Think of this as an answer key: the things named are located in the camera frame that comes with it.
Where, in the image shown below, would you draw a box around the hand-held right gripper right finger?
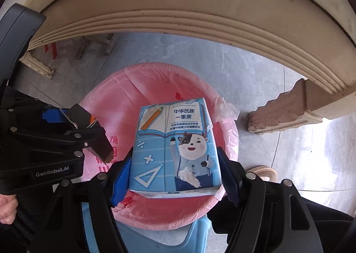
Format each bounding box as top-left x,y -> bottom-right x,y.
217,147 -> 327,253

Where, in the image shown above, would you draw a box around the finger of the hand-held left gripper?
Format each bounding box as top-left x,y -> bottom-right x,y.
0,126 -> 108,171
0,86 -> 71,133

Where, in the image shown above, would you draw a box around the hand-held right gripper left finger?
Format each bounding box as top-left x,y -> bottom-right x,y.
36,147 -> 132,253

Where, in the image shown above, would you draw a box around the blue cartoon milk carton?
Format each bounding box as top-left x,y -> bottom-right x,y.
128,97 -> 222,200

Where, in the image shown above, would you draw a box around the bin with pink liner bag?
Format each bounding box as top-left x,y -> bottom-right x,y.
79,62 -> 240,233

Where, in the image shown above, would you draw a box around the person's left hand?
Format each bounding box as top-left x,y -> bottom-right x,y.
0,194 -> 18,225

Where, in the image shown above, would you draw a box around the beige slipper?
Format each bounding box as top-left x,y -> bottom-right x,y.
246,167 -> 279,185

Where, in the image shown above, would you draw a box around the light blue plastic stool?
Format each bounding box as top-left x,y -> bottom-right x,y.
82,203 -> 213,253

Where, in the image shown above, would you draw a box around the small wooden stool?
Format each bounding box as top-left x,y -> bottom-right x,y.
75,33 -> 119,61

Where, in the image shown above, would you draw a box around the person's dark trousers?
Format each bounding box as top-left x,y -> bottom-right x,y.
0,181 -> 355,253

